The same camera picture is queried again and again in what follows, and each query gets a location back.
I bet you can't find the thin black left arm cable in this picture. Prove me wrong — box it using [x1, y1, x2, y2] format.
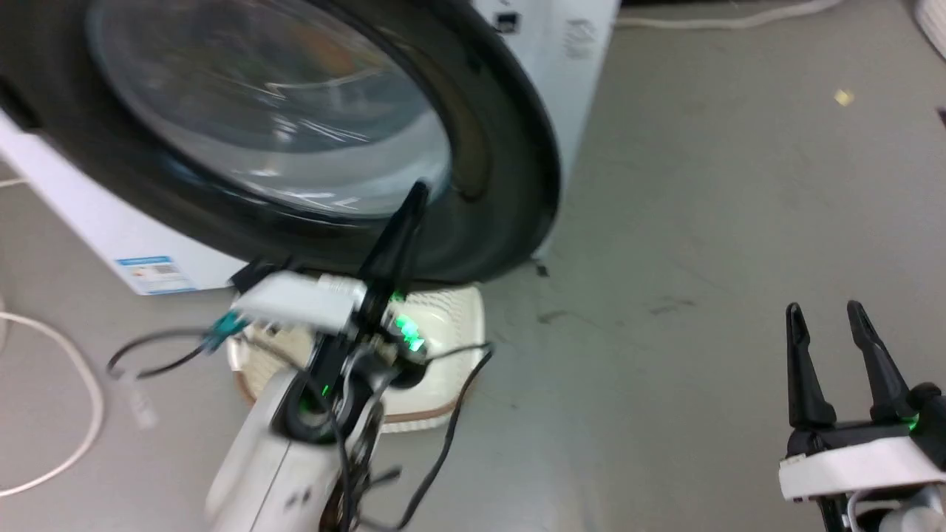
[355, 341, 494, 532]

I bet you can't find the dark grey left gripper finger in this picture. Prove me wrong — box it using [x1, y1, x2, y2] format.
[356, 180, 431, 302]

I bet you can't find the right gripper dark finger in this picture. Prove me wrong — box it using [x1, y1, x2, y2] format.
[785, 302, 837, 431]
[845, 299, 917, 423]

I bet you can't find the blue white energy label sticker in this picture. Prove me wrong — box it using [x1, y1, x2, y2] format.
[114, 255, 197, 296]

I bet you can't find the black round washing machine door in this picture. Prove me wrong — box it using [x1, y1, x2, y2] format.
[0, 0, 562, 285]

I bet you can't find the thin white floor hose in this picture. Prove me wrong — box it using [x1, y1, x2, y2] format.
[0, 310, 106, 499]

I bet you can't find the cream plastic laundry basket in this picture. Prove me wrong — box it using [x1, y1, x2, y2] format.
[228, 285, 487, 434]

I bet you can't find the white washing machine body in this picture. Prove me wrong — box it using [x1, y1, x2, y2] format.
[0, 0, 620, 296]

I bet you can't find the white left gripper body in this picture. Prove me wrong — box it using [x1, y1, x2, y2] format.
[231, 270, 431, 367]

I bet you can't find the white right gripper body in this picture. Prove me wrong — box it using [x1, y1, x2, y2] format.
[778, 383, 946, 518]

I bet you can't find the black cable with teal plug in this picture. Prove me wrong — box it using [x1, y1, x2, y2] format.
[106, 310, 246, 381]

